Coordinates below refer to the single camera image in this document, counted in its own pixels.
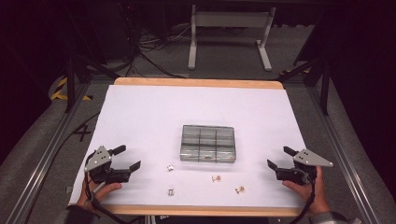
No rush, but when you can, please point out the black metal stand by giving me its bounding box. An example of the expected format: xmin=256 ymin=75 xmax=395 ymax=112
xmin=279 ymin=6 xmax=332 ymax=117
xmin=64 ymin=6 xmax=120 ymax=114

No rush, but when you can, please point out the aluminium frame rail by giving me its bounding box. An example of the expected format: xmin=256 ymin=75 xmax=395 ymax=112
xmin=306 ymin=83 xmax=383 ymax=224
xmin=5 ymin=83 xmax=92 ymax=224

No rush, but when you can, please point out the white metal desk frame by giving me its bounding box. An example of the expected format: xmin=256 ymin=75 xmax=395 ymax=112
xmin=187 ymin=4 xmax=277 ymax=72

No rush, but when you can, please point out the clear grey compartment box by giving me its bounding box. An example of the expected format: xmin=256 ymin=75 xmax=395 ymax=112
xmin=179 ymin=124 xmax=237 ymax=164

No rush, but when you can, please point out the person's left hand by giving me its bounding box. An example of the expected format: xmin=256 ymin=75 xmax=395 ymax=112
xmin=76 ymin=174 xmax=123 ymax=210

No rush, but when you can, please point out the tangle of floor cables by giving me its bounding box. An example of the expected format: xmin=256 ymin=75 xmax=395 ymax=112
xmin=118 ymin=3 xmax=191 ymax=78

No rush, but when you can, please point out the right hand-held gripper cable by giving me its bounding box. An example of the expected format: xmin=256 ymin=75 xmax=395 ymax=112
xmin=289 ymin=176 xmax=318 ymax=224

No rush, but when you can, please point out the left hand-held gripper cable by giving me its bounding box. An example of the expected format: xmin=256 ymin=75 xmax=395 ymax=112
xmin=83 ymin=172 xmax=145 ymax=224

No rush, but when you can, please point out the person's right hand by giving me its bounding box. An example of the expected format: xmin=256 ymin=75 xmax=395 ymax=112
xmin=281 ymin=166 xmax=331 ymax=216

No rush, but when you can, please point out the black floor cable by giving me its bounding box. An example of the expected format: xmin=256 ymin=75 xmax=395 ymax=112
xmin=23 ymin=111 xmax=101 ymax=224

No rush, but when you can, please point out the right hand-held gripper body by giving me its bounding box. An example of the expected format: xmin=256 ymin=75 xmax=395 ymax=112
xmin=276 ymin=148 xmax=333 ymax=186

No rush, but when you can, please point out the hand-held gripper cable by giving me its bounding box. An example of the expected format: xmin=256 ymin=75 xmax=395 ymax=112
xmin=83 ymin=172 xmax=145 ymax=224
xmin=289 ymin=176 xmax=318 ymax=224

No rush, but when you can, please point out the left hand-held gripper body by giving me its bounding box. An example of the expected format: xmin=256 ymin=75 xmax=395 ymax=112
xmin=84 ymin=145 xmax=132 ymax=185

